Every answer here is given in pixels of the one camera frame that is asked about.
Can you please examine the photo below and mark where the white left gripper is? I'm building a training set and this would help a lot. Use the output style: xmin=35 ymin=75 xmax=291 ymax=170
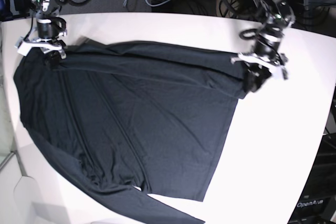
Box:
xmin=230 ymin=52 xmax=288 ymax=92

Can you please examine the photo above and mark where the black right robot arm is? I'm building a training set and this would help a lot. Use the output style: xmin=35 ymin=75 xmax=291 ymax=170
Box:
xmin=15 ymin=0 xmax=91 ymax=68

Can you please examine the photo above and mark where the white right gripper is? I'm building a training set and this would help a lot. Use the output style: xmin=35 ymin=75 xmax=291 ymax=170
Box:
xmin=15 ymin=37 xmax=66 ymax=70

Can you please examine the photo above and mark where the black OpenArm base box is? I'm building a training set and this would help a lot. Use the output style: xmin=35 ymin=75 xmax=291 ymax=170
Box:
xmin=288 ymin=133 xmax=335 ymax=223

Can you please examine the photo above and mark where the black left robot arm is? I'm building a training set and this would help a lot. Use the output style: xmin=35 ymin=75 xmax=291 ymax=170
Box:
xmin=231 ymin=0 xmax=295 ymax=93

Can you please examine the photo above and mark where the dark long-sleeve shirt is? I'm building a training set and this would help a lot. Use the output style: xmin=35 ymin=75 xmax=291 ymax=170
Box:
xmin=14 ymin=41 xmax=246 ymax=223

